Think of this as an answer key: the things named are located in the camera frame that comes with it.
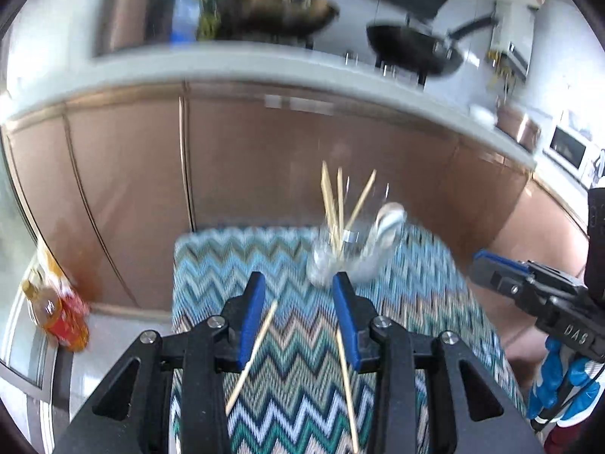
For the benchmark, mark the wooden chopstick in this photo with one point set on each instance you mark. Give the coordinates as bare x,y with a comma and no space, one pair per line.
340,198
347,388
361,198
253,354
327,194

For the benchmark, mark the copper rice cooker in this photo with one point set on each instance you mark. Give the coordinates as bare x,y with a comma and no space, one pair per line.
517,125

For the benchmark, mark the person's right forearm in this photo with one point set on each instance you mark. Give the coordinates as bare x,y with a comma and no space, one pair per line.
562,442

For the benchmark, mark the copper lower cabinets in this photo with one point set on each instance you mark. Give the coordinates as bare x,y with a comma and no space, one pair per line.
260,161

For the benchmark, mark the zigzag patterned cloth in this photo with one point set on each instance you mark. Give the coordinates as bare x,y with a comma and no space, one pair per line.
293,388

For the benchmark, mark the blue and white salt bag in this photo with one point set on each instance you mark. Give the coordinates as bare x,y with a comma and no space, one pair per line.
185,19

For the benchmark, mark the white water heater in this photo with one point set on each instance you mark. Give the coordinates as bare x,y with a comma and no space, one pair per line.
515,28

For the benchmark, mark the sliding glass door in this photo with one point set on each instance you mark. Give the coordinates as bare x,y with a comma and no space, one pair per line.
19,246

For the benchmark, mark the water heater pipes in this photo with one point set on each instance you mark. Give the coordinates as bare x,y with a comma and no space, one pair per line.
501,73

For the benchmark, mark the white spoon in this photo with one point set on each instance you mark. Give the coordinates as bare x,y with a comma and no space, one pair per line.
390,217

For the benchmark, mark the brown and black kettle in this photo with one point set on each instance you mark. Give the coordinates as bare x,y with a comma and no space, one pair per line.
132,9

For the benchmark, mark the white microwave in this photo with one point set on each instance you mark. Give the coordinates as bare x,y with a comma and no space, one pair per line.
567,146

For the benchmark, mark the person's right hand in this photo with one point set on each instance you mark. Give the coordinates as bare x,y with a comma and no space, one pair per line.
553,383

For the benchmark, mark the amber drink bottle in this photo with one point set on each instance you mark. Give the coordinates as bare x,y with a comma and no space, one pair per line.
45,314

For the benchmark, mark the red packet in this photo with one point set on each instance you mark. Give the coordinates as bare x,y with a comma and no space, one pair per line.
73,321

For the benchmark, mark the black wok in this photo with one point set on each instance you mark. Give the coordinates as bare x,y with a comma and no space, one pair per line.
406,47

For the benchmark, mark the yellow oil bottle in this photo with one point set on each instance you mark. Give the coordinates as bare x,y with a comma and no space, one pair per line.
208,19

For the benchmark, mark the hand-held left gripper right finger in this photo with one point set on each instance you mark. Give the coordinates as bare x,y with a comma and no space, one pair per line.
349,321

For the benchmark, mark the brown wok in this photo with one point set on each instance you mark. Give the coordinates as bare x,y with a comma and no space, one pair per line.
274,14

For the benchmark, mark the black gas stove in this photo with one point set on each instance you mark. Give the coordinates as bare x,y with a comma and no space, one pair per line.
349,59

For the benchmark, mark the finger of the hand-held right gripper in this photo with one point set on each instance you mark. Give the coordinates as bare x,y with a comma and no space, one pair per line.
496,279

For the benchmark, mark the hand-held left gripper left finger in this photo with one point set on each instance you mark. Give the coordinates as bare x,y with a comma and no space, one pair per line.
250,321

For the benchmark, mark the clear utensil holder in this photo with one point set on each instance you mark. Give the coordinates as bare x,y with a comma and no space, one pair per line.
326,265

